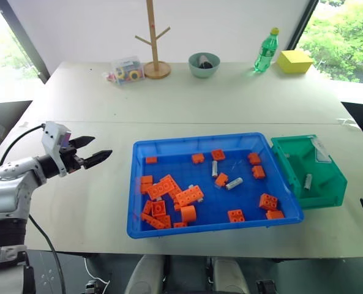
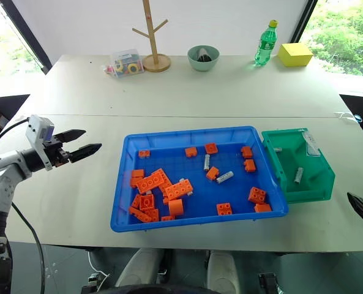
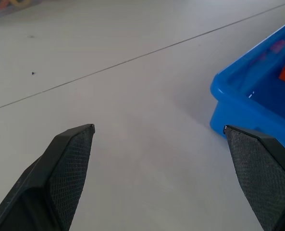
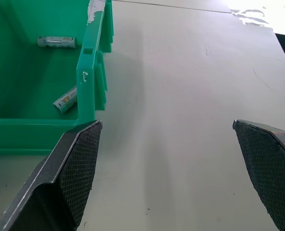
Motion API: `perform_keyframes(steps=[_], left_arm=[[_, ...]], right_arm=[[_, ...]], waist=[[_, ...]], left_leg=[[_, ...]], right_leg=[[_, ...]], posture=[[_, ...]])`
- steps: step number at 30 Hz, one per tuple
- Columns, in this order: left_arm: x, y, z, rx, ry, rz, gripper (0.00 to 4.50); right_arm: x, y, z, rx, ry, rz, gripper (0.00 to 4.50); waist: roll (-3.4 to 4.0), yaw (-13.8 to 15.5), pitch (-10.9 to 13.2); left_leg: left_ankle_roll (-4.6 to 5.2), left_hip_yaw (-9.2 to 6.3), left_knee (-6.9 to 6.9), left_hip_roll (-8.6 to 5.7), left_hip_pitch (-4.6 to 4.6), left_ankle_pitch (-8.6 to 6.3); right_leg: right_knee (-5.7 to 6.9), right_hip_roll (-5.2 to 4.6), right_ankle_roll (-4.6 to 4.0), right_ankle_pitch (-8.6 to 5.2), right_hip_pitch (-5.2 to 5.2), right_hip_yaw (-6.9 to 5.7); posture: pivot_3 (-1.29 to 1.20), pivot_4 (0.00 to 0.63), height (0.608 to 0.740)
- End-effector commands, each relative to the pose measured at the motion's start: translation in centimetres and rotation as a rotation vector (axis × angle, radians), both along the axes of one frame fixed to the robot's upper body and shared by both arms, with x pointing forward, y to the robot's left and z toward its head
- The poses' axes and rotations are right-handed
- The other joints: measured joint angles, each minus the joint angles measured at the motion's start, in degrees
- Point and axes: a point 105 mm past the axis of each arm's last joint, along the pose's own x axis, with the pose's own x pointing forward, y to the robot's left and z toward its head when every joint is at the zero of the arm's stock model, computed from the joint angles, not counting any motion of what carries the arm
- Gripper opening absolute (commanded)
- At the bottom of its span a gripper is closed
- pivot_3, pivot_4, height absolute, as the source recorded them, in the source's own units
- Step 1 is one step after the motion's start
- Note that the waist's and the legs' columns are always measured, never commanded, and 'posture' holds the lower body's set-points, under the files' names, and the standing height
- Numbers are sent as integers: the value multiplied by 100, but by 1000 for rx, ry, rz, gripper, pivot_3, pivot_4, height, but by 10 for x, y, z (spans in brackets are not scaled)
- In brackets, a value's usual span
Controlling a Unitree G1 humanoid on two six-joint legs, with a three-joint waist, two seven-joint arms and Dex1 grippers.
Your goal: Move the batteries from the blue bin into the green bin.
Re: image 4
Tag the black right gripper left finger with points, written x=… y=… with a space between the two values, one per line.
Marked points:
x=60 y=173

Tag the white AA battery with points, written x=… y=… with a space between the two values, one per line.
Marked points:
x=56 y=41
x=65 y=99

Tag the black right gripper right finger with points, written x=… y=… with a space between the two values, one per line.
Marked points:
x=267 y=166

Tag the green plastic bin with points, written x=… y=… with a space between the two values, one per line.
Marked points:
x=19 y=77

